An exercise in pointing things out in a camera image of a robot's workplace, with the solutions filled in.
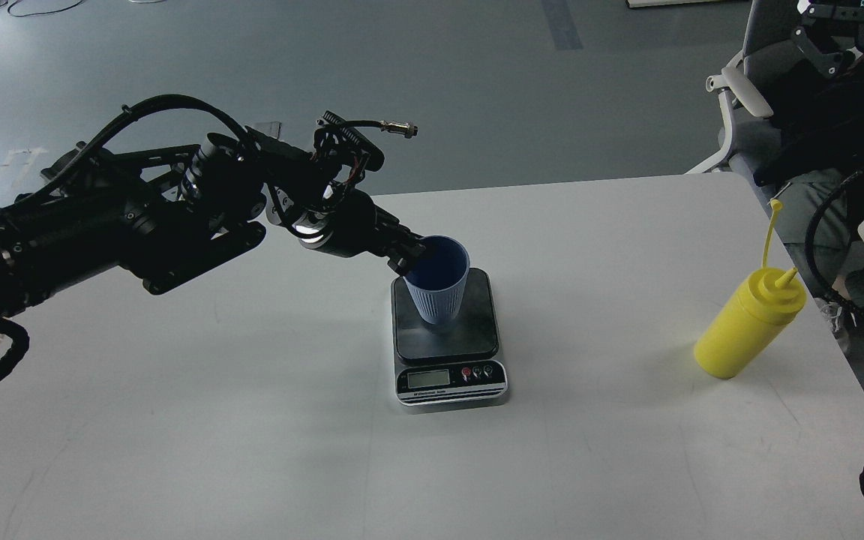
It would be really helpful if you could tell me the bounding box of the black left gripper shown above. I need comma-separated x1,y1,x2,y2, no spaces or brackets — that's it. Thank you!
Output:
299,189,426,275

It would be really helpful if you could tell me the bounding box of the blue ribbed plastic cup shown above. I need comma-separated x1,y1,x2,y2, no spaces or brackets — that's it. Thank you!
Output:
403,235,470,325

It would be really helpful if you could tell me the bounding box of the yellow squeeze bottle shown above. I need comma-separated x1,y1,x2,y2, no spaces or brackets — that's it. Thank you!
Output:
693,198,809,380

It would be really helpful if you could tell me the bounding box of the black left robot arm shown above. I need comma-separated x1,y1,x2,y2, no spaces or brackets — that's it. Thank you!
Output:
0,94,426,382

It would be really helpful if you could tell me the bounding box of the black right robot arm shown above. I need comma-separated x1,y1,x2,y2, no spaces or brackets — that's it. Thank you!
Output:
790,1,864,80

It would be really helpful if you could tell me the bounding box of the black digital kitchen scale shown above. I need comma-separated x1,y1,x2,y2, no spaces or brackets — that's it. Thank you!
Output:
391,268,510,412

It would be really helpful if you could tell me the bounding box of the grey floor plate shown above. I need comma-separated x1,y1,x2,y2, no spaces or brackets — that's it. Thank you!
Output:
250,121,283,140

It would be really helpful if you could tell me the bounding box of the white office chair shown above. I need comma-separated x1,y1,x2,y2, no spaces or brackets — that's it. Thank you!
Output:
685,0,853,188

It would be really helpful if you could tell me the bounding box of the seated person in grey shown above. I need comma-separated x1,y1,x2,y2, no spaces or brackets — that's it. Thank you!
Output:
759,169,864,391

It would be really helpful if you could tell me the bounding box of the black braided right cable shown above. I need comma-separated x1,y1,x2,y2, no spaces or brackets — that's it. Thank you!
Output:
805,154,864,346

